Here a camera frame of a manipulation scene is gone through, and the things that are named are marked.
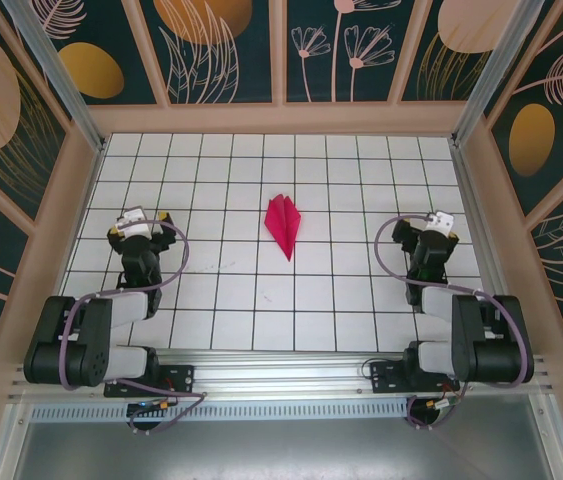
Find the aluminium side rail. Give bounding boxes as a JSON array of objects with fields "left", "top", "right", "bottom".
[{"left": 450, "top": 144, "right": 520, "bottom": 354}]

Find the grey sheet metal shelf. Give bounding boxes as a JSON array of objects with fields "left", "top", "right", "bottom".
[{"left": 5, "top": 394, "right": 563, "bottom": 480}]

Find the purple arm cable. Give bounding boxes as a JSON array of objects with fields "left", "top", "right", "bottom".
[
  {"left": 376, "top": 213, "right": 533, "bottom": 431},
  {"left": 59, "top": 219, "right": 207, "bottom": 436}
]

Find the small controller board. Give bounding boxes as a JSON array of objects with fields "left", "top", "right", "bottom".
[
  {"left": 423, "top": 396, "right": 462, "bottom": 412},
  {"left": 128, "top": 398, "right": 172, "bottom": 417}
]

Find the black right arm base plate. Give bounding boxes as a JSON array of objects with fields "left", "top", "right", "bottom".
[{"left": 369, "top": 360, "right": 461, "bottom": 396}]

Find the slotted grey cable duct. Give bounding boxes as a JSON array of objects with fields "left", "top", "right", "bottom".
[{"left": 30, "top": 402, "right": 412, "bottom": 421}]

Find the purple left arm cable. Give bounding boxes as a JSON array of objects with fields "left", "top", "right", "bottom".
[{"left": 59, "top": 219, "right": 207, "bottom": 436}]

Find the long aluminium mounting rail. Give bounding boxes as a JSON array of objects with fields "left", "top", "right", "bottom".
[{"left": 8, "top": 349, "right": 555, "bottom": 401}]

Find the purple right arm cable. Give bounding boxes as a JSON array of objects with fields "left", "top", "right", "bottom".
[{"left": 376, "top": 213, "right": 533, "bottom": 431}]

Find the aluminium frame post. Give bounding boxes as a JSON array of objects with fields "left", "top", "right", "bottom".
[
  {"left": 0, "top": 0, "right": 107, "bottom": 154},
  {"left": 453, "top": 0, "right": 547, "bottom": 146}
]

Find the pink square paper sheet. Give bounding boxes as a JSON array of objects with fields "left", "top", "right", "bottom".
[{"left": 264, "top": 195, "right": 305, "bottom": 263}]

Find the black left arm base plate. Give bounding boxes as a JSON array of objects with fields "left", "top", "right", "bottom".
[{"left": 104, "top": 364, "right": 196, "bottom": 399}]

